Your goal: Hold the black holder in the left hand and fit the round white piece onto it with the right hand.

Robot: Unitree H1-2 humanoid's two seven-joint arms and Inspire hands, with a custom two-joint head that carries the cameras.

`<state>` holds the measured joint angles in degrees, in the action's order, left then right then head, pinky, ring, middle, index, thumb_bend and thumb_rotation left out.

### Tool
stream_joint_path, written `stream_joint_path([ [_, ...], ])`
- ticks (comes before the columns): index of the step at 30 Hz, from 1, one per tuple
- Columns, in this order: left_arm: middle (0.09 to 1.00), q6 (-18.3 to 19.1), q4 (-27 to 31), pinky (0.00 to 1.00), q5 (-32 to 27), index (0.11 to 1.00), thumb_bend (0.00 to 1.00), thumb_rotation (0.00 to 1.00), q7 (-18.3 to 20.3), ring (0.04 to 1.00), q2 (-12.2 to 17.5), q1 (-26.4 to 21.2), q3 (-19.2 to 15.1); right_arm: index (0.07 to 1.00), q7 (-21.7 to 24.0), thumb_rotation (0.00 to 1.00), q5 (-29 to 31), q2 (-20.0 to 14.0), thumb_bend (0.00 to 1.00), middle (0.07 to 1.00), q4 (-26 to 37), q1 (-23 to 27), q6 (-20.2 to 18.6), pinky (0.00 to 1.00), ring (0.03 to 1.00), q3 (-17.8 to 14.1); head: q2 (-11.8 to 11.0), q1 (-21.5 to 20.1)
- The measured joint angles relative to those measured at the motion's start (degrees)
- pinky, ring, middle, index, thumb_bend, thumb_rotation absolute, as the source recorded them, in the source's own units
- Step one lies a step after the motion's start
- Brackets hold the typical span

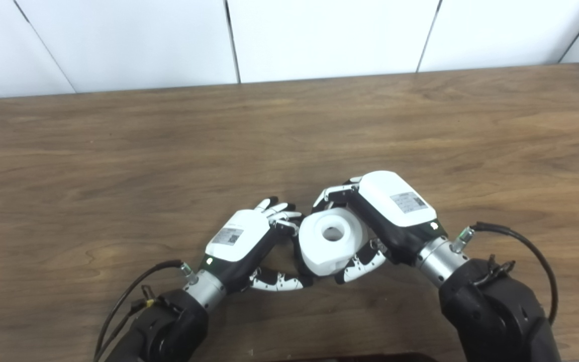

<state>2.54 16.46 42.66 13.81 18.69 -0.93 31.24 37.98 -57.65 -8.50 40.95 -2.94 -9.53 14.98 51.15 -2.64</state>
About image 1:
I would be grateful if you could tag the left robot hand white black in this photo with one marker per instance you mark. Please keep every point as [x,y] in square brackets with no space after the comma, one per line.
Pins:
[239,241]

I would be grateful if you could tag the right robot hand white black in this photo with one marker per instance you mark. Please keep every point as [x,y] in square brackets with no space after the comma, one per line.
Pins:
[395,206]

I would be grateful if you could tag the round white faceted piece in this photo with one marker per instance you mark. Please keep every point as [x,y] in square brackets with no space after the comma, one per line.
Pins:
[334,241]

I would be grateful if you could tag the black flanged holder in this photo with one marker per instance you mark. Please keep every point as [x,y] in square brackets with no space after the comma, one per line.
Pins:
[305,267]

